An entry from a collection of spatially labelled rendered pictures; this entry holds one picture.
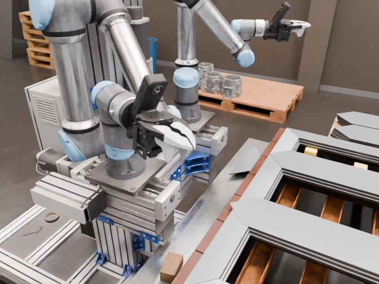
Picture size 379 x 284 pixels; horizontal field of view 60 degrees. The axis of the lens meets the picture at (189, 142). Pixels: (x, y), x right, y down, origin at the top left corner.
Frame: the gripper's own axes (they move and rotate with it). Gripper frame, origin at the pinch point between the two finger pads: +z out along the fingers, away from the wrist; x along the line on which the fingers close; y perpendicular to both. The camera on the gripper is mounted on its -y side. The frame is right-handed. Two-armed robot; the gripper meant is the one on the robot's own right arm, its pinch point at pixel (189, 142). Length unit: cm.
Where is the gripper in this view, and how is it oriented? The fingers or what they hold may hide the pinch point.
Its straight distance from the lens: 58.7
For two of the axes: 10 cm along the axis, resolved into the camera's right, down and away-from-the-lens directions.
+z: 6.1, 4.0, -6.8
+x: -7.9, 1.8, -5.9
